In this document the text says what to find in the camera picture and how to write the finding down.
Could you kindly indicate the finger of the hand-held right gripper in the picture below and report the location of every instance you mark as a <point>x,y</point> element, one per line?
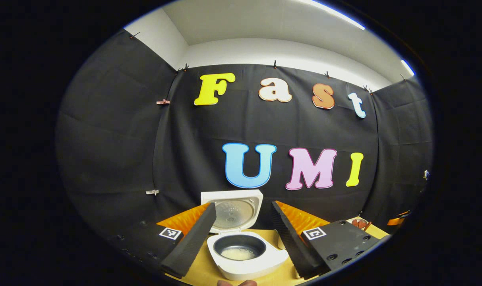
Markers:
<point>397,220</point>

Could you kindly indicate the black backdrop cloth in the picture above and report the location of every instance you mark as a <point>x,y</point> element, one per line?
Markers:
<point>125,139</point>

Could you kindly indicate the red meat slice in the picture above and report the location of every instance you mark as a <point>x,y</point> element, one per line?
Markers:
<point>358,224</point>

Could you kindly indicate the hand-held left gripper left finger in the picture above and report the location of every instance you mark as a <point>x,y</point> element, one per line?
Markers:
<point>193,242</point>

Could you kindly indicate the short ceiling light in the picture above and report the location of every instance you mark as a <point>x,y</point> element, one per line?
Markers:
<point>407,67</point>

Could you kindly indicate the small white clip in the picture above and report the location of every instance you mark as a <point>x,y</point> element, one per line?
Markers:
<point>152,192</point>

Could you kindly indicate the long ceiling light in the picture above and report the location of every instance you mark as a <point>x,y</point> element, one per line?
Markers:
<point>336,14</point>

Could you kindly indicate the white rice cooker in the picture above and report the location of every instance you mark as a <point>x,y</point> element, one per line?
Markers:
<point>256,270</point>

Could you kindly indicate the round white plate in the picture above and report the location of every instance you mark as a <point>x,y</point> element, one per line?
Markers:
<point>349,221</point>

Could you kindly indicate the small red clip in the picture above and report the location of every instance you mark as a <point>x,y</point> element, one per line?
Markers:
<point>163,102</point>

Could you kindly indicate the white rice grains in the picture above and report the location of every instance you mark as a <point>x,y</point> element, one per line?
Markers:
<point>239,254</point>

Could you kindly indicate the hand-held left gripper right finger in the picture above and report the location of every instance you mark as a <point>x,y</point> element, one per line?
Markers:
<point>292,246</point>

